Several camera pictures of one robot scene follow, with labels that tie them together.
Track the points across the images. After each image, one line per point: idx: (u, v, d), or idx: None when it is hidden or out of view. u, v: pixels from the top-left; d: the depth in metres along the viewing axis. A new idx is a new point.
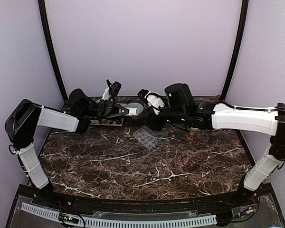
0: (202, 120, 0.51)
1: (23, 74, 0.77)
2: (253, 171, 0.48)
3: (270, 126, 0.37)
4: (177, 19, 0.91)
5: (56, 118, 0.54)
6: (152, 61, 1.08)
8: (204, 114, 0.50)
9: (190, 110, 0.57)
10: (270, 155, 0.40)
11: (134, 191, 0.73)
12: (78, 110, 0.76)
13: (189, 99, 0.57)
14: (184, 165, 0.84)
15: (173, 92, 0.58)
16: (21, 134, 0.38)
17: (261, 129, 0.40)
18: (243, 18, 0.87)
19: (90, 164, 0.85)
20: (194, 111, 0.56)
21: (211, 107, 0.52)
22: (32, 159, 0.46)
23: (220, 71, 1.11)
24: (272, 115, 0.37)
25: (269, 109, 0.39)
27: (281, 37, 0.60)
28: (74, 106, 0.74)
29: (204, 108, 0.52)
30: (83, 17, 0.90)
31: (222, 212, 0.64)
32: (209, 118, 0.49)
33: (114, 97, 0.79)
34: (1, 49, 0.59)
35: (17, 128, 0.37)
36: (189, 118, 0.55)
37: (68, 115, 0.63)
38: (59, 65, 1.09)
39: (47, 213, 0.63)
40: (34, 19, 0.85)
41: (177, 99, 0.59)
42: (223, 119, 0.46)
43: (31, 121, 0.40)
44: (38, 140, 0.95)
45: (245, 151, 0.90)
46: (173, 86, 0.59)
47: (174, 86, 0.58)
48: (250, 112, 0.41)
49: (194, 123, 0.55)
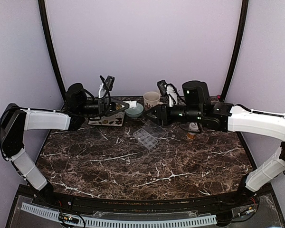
0: (218, 122, 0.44)
1: (23, 75, 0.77)
2: (258, 173, 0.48)
3: None
4: (177, 19, 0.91)
5: (45, 120, 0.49)
6: (152, 62, 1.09)
8: (221, 116, 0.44)
9: (206, 110, 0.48)
10: (281, 160, 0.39)
11: (135, 191, 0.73)
12: (73, 104, 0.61)
13: (207, 98, 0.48)
14: (184, 165, 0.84)
15: (191, 90, 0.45)
16: (10, 142, 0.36)
17: (276, 134, 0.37)
18: (243, 18, 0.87)
19: (90, 164, 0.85)
20: (210, 112, 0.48)
21: (227, 108, 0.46)
22: (26, 164, 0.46)
23: (220, 71, 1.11)
24: None
25: None
27: (282, 37, 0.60)
28: (71, 99, 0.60)
29: (221, 109, 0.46)
30: (83, 17, 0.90)
31: (222, 212, 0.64)
32: (225, 119, 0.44)
33: (109, 91, 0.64)
34: (1, 50, 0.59)
35: (4, 137, 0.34)
36: (205, 118, 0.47)
37: (58, 112, 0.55)
38: (59, 65, 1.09)
39: (47, 213, 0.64)
40: (34, 19, 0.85)
41: (193, 99, 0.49)
42: (234, 122, 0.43)
43: (18, 128, 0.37)
44: (32, 141, 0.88)
45: (245, 151, 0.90)
46: (191, 82, 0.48)
47: (193, 83, 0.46)
48: (265, 116, 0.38)
49: (209, 124, 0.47)
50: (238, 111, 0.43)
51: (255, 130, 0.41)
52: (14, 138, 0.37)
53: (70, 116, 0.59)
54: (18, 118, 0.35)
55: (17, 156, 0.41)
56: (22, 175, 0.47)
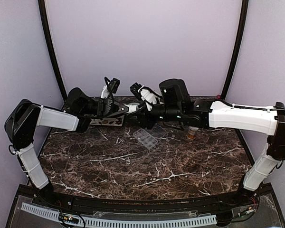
0: (198, 118, 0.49)
1: (24, 75, 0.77)
2: (252, 172, 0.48)
3: (269, 126, 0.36)
4: (177, 19, 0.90)
5: (57, 118, 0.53)
6: (152, 62, 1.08)
8: (201, 112, 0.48)
9: (185, 107, 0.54)
10: (268, 156, 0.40)
11: (135, 191, 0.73)
12: (78, 109, 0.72)
13: (185, 96, 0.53)
14: (184, 165, 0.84)
15: (168, 89, 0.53)
16: (21, 135, 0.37)
17: (259, 128, 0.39)
18: (243, 18, 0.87)
19: (90, 164, 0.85)
20: (189, 108, 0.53)
21: (207, 105, 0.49)
22: (32, 159, 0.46)
23: (220, 71, 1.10)
24: (270, 114, 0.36)
25: (268, 108, 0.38)
27: (282, 36, 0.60)
28: (72, 105, 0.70)
29: (201, 105, 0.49)
30: (83, 17, 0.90)
31: (222, 212, 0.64)
32: (206, 116, 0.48)
33: (112, 95, 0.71)
34: (0, 50, 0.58)
35: (16, 129, 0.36)
36: (185, 116, 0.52)
37: (67, 113, 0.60)
38: (59, 65, 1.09)
39: (47, 213, 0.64)
40: (34, 18, 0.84)
41: (172, 96, 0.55)
42: (219, 117, 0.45)
43: (30, 123, 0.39)
44: (37, 140, 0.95)
45: (245, 151, 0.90)
46: (168, 81, 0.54)
47: (170, 82, 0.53)
48: (248, 110, 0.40)
49: (189, 121, 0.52)
50: (223, 107, 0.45)
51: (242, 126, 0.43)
52: (26, 132, 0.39)
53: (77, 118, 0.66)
54: (32, 112, 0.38)
55: (27, 148, 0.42)
56: (26, 171, 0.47)
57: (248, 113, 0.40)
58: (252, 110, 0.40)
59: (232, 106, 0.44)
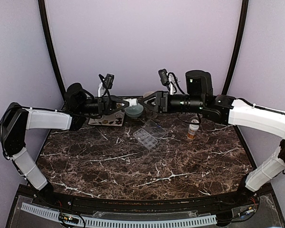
0: (219, 114, 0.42)
1: (23, 75, 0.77)
2: (258, 172, 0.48)
3: None
4: (177, 20, 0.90)
5: (46, 119, 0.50)
6: (152, 62, 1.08)
8: (223, 108, 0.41)
9: (208, 101, 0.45)
10: (280, 159, 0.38)
11: (135, 191, 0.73)
12: (74, 105, 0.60)
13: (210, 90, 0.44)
14: (184, 165, 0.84)
15: (194, 80, 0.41)
16: (11, 141, 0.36)
17: (273, 130, 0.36)
18: (243, 18, 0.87)
19: (90, 164, 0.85)
20: (212, 102, 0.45)
21: (229, 101, 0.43)
22: (27, 163, 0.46)
23: (220, 71, 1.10)
24: None
25: None
27: (282, 37, 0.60)
28: (71, 100, 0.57)
29: (223, 100, 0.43)
30: (83, 17, 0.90)
31: (222, 212, 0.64)
32: (227, 112, 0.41)
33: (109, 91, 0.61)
34: (0, 49, 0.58)
35: (5, 137, 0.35)
36: (206, 110, 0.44)
37: (60, 112, 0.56)
38: (59, 65, 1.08)
39: (47, 213, 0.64)
40: (34, 19, 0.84)
41: (195, 88, 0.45)
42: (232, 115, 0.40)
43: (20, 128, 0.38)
44: (34, 139, 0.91)
45: (245, 151, 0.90)
46: (194, 71, 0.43)
47: (197, 71, 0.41)
48: (266, 111, 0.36)
49: (210, 116, 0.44)
50: (242, 105, 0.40)
51: (254, 126, 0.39)
52: (17, 137, 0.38)
53: (71, 116, 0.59)
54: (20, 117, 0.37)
55: (18, 155, 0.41)
56: (23, 174, 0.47)
57: (264, 114, 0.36)
58: (270, 112, 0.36)
59: (253, 105, 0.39)
